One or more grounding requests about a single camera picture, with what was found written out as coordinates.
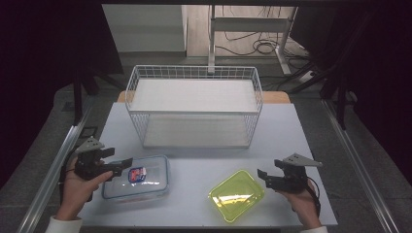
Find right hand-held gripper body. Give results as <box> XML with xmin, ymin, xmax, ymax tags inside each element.
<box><xmin>275</xmin><ymin>152</ymin><xmax>324</xmax><ymax>194</ymax></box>

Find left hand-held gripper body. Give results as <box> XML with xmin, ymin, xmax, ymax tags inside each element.
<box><xmin>73</xmin><ymin>136</ymin><xmax>115</xmax><ymax>182</ymax></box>

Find clear container with blue-rimmed lid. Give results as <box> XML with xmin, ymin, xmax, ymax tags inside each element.
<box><xmin>101</xmin><ymin>154</ymin><xmax>172</xmax><ymax>203</ymax></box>

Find clear container with green lid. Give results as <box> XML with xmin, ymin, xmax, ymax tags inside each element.
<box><xmin>207</xmin><ymin>169</ymin><xmax>266</xmax><ymax>223</ymax></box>

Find person's right hand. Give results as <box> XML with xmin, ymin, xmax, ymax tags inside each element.
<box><xmin>276</xmin><ymin>181</ymin><xmax>323</xmax><ymax>229</ymax></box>

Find person's left hand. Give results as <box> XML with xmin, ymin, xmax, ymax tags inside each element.
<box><xmin>56</xmin><ymin>158</ymin><xmax>114</xmax><ymax>221</ymax></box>

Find black stand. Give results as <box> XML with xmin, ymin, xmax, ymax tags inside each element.
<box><xmin>72</xmin><ymin>66</ymin><xmax>100</xmax><ymax>127</ymax></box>
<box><xmin>320</xmin><ymin>72</ymin><xmax>351</xmax><ymax>131</ymax></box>

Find white power strip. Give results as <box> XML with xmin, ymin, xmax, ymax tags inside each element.
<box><xmin>298</xmin><ymin>70</ymin><xmax>318</xmax><ymax>84</ymax></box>

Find dark curtain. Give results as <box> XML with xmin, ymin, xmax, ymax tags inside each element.
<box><xmin>0</xmin><ymin>0</ymin><xmax>124</xmax><ymax>190</ymax></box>
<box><xmin>290</xmin><ymin>0</ymin><xmax>412</xmax><ymax>187</ymax></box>

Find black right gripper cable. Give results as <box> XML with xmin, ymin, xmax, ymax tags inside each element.
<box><xmin>304</xmin><ymin>176</ymin><xmax>323</xmax><ymax>217</ymax></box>

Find aluminium rail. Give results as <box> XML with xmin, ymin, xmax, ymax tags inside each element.
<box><xmin>16</xmin><ymin>96</ymin><xmax>95</xmax><ymax>233</ymax></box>
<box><xmin>321</xmin><ymin>98</ymin><xmax>400</xmax><ymax>233</ymax></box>

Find white wire rack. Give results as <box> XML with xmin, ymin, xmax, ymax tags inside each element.
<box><xmin>124</xmin><ymin>64</ymin><xmax>264</xmax><ymax>150</ymax></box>

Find black floor cables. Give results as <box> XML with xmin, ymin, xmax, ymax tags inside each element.
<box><xmin>215</xmin><ymin>5</ymin><xmax>312</xmax><ymax>59</ymax></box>

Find white metal desk frame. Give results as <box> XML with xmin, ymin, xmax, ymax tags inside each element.
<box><xmin>208</xmin><ymin>4</ymin><xmax>298</xmax><ymax>76</ymax></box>

